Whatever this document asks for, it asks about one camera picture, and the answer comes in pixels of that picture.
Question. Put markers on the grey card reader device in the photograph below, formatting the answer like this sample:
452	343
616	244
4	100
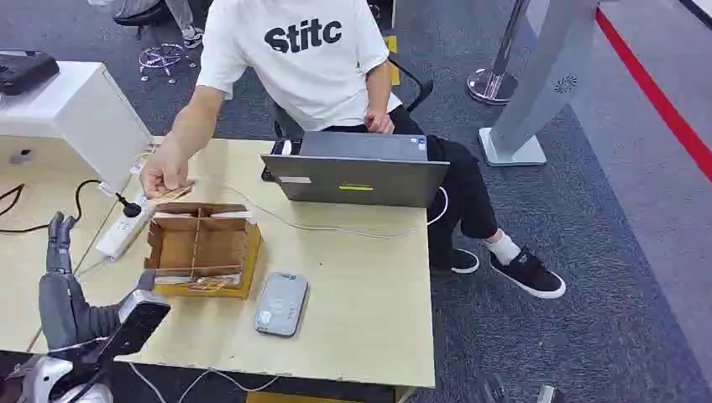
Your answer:
281	306

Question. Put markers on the person's left hand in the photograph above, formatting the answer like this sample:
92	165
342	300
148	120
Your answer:
379	122

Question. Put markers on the person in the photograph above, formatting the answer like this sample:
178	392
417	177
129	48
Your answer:
300	72
150	11

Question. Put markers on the person's right hand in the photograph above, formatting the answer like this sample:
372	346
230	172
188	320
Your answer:
164	167

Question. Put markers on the cards in wooden box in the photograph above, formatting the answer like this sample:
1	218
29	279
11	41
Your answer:
194	279

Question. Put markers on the white power strip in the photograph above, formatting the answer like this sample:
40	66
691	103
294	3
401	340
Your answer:
119	233

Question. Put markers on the white cabinet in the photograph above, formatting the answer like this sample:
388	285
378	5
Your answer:
83	111

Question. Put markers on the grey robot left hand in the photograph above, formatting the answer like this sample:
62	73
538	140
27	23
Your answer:
61	311

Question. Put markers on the grey floor stand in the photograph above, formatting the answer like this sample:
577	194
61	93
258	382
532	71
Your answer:
534	100

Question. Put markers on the wooden card box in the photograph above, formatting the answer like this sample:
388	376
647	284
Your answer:
189	244

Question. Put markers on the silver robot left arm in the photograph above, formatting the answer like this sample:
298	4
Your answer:
44	378

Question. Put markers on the grey laptop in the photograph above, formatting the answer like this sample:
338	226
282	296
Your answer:
361	178

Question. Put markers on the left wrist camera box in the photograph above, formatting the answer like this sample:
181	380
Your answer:
139	322

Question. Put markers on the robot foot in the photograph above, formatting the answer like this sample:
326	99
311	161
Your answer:
548	394

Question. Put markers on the black bag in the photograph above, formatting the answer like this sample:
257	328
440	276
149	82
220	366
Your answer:
22	69

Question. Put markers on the yellow sign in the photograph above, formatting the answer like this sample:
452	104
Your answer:
392	47

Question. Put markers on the red floor tape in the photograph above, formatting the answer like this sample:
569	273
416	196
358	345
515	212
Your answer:
662	105

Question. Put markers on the chrome chair base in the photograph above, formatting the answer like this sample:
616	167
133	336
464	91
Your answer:
164	58

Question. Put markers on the stack of cards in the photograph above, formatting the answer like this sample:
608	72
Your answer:
173	193

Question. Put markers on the chrome stanchion post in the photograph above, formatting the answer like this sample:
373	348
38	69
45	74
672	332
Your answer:
495	78

